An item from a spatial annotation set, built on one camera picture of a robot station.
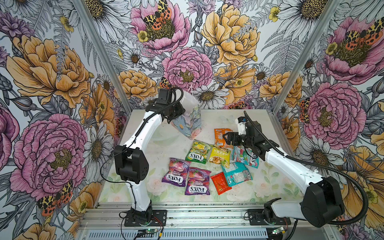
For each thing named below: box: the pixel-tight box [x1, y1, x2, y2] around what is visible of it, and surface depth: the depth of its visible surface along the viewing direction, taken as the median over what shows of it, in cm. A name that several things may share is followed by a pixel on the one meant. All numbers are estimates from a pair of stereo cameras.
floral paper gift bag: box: [171, 89, 202, 140], surface depth 97 cm
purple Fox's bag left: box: [161, 157, 191, 187], surface depth 89 cm
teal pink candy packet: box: [232, 145, 260, 169], surface depth 93 cm
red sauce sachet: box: [210, 172, 233, 196], surface depth 86 cm
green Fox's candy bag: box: [185, 139, 213, 165], surface depth 96 cm
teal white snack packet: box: [222, 162, 253, 187], surface depth 89 cm
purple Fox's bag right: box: [185, 167, 212, 195], surface depth 84 cm
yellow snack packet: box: [208, 146, 232, 169], surface depth 94 cm
